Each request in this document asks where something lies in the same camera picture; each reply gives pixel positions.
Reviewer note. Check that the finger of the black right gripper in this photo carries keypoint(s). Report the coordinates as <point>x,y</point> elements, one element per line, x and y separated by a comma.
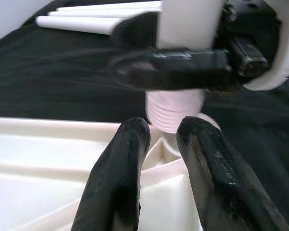
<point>137,31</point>
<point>171,78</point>

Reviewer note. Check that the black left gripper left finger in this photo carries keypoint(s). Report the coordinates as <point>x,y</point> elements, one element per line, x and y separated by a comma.
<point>115,180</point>

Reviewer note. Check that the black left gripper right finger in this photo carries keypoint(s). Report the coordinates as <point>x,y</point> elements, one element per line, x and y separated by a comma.
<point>219,187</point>

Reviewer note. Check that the white plastic children table top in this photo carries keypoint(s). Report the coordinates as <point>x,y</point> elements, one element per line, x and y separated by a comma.
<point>26,154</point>

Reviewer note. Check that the black cloth table cover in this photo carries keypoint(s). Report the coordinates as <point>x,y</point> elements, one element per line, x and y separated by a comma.
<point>62,79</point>

